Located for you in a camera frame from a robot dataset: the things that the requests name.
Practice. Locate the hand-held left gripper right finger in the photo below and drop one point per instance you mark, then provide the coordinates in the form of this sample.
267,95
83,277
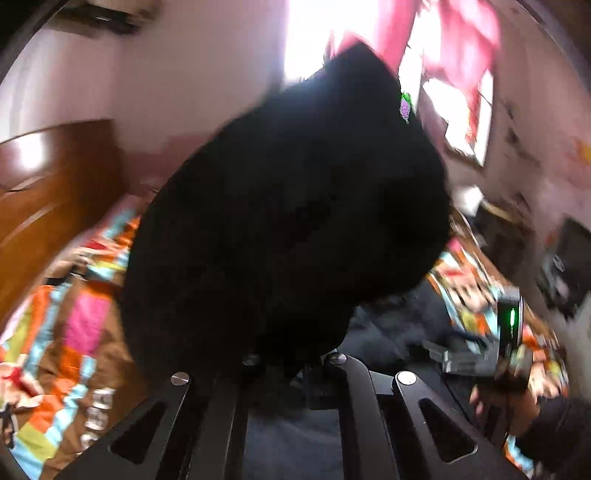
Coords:
364,406

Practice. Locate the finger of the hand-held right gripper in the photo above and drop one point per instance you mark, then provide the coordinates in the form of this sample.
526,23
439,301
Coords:
461,360

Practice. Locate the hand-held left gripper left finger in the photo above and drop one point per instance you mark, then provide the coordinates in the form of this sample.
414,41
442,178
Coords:
217,415

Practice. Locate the black padded jacket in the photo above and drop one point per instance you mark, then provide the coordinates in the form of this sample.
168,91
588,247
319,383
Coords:
286,221

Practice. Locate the person's right hand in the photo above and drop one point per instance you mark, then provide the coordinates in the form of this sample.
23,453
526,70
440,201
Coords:
487,410

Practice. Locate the black chair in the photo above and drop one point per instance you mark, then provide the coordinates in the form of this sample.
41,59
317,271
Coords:
565,267

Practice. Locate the wooden desk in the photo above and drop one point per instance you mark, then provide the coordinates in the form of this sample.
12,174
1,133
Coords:
501,230

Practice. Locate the white bag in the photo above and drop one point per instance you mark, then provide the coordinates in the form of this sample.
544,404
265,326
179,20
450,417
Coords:
471,198

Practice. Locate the colourful printed blanket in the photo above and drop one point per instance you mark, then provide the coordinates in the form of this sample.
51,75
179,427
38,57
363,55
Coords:
69,350

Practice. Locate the wooden headboard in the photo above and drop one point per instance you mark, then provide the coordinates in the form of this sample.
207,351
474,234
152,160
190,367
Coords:
51,198

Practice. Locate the pink curtain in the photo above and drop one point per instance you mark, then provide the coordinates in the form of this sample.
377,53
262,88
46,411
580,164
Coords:
378,27
466,41

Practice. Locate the window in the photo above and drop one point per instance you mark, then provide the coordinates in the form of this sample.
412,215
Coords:
304,41

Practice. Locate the wall shelf with cloth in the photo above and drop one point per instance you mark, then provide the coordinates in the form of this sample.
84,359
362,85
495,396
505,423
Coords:
104,14

